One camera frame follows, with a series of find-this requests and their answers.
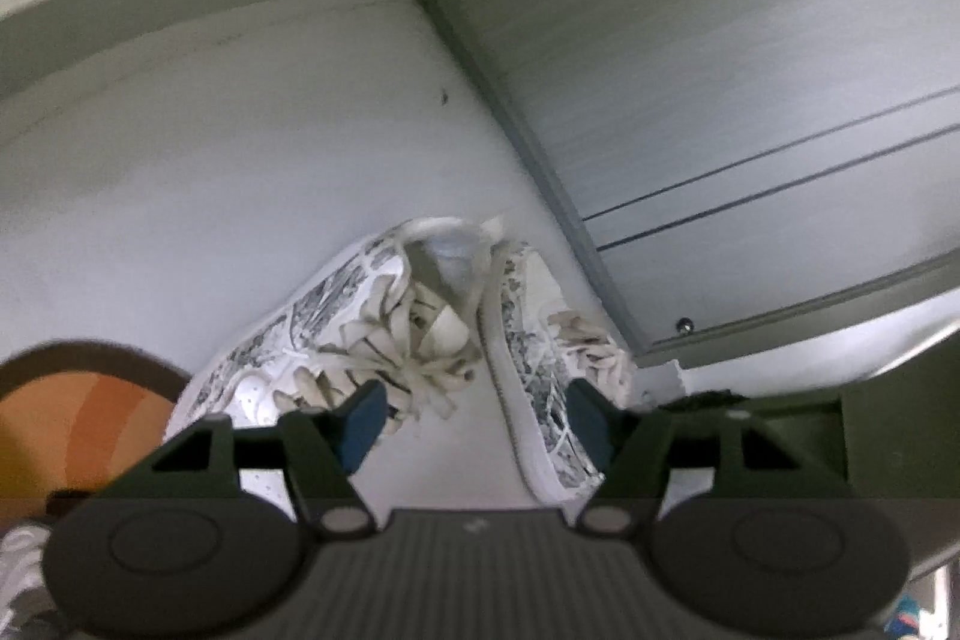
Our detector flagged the grey sneaker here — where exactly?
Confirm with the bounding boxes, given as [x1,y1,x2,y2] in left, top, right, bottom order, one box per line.
[2,520,50,630]

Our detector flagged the grey door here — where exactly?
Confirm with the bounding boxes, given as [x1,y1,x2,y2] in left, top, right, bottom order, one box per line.
[418,0,958,364]

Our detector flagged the orange cat-shaped floor mat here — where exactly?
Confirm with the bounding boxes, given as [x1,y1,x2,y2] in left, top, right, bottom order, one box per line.
[2,339,190,528]

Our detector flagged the white patterned sneaker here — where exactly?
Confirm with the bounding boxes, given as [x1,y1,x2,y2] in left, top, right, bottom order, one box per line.
[478,241,635,505]

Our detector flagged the dark shoe rack frame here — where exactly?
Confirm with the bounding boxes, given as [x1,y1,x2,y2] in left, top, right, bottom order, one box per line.
[659,352,960,596]

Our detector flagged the white sneaker with beige laces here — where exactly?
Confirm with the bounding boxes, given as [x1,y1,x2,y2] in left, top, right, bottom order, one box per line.
[161,217,497,513]

